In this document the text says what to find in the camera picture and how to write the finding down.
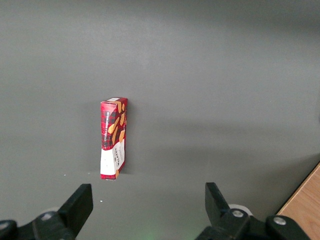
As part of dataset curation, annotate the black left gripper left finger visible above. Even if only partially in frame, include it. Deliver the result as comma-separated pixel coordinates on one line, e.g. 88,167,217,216
0,183,94,240

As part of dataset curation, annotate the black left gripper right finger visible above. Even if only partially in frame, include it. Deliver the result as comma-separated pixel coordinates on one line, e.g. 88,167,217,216
197,182,312,240

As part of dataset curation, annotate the red tartan shortbread cookie box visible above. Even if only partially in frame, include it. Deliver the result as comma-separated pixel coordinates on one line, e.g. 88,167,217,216
99,96,129,181

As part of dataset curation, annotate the wooden two-drawer cabinet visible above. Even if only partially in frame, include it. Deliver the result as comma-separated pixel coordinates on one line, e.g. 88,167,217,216
275,161,320,240

